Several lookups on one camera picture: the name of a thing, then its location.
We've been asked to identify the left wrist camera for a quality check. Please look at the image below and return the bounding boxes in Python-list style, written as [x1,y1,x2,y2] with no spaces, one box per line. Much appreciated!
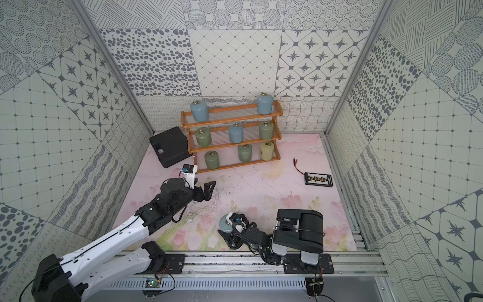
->
[180,164,198,189]

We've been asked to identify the black plastic case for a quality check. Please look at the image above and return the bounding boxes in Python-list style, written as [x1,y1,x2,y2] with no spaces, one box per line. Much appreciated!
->
[150,127,192,168]

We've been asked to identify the green canister middle left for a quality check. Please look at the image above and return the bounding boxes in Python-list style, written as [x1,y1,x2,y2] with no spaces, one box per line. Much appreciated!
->
[195,127,212,147]

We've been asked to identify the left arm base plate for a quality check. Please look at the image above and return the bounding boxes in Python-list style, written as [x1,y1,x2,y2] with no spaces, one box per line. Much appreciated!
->
[147,254,186,276]

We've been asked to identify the green canister bottom centre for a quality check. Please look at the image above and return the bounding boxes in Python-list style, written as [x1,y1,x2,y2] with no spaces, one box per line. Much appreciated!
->
[238,144,252,162]

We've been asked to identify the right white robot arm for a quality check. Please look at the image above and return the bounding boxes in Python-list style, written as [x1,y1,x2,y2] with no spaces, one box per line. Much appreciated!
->
[218,209,325,266]

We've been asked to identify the pale yellow canister bottom right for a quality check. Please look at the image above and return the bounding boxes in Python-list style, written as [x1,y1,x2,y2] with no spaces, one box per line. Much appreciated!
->
[259,142,274,161]

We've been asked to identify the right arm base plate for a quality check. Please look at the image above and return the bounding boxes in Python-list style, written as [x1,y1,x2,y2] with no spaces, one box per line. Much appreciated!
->
[283,253,335,275]

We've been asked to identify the green canister bottom left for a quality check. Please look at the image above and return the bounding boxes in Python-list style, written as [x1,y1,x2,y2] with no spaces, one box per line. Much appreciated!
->
[205,150,220,170]

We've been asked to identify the blue canister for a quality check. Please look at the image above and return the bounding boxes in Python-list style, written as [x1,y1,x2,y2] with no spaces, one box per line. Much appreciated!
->
[257,93,274,115]
[219,213,233,234]
[190,100,210,122]
[228,123,244,143]

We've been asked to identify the aluminium mounting rail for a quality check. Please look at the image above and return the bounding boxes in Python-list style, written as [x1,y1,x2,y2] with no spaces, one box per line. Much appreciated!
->
[77,250,389,278]

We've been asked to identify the green canister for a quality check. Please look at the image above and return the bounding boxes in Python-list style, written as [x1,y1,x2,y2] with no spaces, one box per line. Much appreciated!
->
[259,121,274,140]
[205,150,220,170]
[238,144,252,162]
[195,127,212,147]

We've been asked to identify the black terminal board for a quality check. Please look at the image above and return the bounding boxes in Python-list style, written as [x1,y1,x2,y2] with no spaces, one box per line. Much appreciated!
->
[304,172,333,187]

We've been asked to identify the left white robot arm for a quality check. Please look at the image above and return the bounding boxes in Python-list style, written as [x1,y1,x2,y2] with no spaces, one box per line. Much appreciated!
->
[30,178,216,301]

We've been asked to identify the floral pink table mat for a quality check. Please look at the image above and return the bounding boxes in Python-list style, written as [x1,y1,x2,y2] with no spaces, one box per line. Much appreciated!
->
[103,133,357,252]

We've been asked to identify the wooden three-tier shelf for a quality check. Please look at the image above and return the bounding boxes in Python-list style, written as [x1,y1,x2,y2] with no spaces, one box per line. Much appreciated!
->
[181,100,284,173]

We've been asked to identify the green canister middle right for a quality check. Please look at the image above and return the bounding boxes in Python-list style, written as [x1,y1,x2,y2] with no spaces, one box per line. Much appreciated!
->
[259,121,274,140]

